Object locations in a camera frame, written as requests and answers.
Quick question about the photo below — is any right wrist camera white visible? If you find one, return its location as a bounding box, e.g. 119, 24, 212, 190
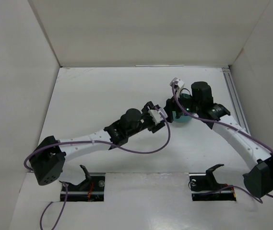
169, 78, 185, 98

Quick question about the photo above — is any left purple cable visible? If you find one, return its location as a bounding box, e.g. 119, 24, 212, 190
23, 107, 172, 230

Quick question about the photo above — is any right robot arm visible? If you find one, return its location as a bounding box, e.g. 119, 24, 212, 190
164, 78, 273, 198

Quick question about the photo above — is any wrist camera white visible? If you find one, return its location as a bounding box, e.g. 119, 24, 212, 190
169, 78, 185, 98
148, 108, 168, 125

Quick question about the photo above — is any purple cable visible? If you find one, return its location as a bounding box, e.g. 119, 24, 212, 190
172, 82, 273, 204
23, 107, 172, 230

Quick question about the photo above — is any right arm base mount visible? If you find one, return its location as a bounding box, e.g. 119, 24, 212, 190
188, 164, 237, 201

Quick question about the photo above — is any teal round divided container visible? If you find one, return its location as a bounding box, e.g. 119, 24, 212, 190
172, 93, 192, 123

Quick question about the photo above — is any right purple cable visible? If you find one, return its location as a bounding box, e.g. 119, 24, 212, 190
172, 82, 273, 204

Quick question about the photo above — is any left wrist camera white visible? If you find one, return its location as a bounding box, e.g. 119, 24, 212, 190
148, 108, 168, 125

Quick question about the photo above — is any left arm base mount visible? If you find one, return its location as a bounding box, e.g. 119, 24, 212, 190
59, 165, 106, 202

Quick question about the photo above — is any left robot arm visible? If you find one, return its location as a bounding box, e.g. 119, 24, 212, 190
24, 102, 168, 186

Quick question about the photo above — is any aluminium rail right edge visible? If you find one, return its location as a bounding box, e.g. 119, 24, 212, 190
222, 68, 250, 134

